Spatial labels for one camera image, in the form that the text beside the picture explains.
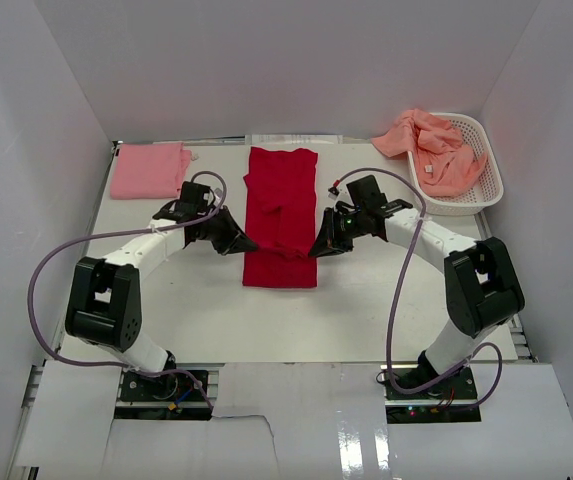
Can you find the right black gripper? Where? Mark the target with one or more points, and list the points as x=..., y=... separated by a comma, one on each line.
x=328, y=241

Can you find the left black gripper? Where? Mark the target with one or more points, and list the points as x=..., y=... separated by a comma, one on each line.
x=234, y=240

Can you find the red t shirt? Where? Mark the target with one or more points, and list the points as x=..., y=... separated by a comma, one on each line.
x=281, y=219

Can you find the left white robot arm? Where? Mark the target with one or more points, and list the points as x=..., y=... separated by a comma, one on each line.
x=105, y=304

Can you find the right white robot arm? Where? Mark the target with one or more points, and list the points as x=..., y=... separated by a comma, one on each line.
x=482, y=291

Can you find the folded pink t shirt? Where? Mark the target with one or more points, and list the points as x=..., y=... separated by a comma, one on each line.
x=153, y=171

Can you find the white paper sheet rear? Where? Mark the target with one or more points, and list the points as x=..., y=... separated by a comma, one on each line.
x=292, y=139

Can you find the salmon t shirt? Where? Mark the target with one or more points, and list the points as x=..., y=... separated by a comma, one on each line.
x=445, y=165

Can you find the white plastic basket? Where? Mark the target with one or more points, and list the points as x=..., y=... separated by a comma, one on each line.
x=488, y=189

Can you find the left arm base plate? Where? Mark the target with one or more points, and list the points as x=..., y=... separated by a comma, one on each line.
x=174, y=397

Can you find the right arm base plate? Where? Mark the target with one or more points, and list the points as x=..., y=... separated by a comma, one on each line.
x=451, y=401

